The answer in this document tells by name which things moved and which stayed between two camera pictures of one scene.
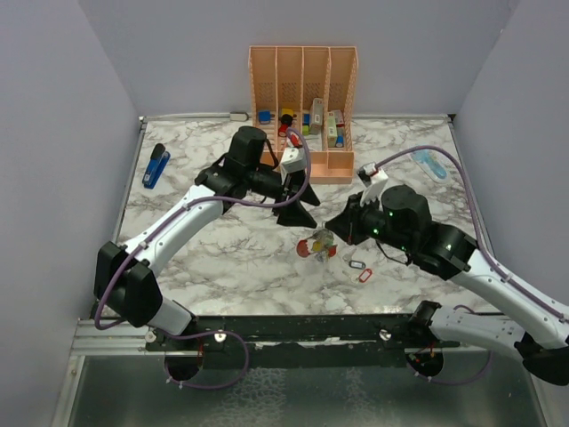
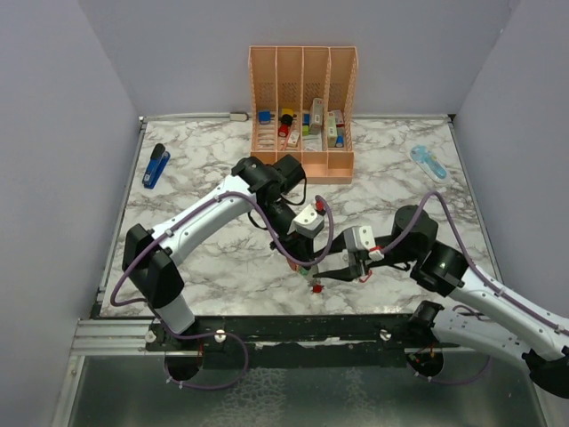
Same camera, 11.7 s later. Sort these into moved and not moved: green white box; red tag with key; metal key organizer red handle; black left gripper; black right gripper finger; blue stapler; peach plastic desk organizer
Moved: black left gripper; black right gripper finger; metal key organizer red handle
Not moved: green white box; red tag with key; blue stapler; peach plastic desk organizer
